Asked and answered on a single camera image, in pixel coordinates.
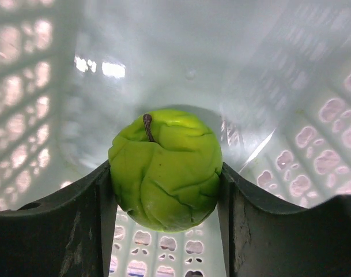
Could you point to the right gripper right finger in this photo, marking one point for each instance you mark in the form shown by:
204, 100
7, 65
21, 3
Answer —
264, 235

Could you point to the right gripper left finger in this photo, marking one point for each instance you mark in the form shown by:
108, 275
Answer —
67, 233

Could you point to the light blue plastic basket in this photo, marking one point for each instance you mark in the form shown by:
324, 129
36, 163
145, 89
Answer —
271, 78

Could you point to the green toy cabbage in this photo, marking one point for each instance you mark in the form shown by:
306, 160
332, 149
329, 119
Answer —
165, 170

